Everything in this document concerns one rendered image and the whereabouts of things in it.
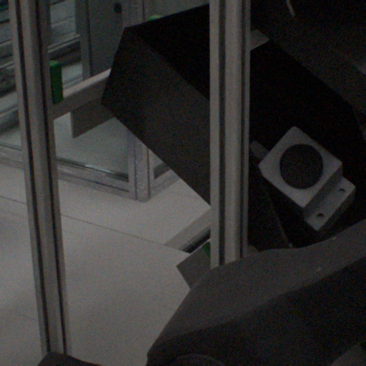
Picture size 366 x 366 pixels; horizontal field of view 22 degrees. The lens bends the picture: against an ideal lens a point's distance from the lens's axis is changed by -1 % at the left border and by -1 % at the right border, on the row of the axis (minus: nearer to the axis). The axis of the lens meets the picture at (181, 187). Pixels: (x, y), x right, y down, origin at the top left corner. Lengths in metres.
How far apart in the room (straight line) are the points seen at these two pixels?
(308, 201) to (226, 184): 0.06
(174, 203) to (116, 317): 0.35
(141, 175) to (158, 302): 0.32
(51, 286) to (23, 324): 0.51
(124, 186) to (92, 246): 0.18
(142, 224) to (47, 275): 0.75
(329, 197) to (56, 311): 0.25
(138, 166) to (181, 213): 0.10
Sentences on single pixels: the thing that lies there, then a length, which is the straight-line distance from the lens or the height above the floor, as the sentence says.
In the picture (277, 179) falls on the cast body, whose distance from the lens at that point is 0.66.
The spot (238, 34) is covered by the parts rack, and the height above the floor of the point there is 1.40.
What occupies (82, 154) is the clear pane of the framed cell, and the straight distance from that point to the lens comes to 1.65.
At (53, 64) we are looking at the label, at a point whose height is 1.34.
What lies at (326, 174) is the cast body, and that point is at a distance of 0.66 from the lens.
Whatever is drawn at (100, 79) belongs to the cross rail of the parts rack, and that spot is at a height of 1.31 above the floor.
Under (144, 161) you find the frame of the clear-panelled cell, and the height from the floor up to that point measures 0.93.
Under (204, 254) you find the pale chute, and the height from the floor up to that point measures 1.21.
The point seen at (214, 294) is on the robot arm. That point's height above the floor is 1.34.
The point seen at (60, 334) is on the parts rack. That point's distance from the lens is 0.81.
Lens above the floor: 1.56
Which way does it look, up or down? 25 degrees down
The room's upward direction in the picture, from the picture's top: 1 degrees counter-clockwise
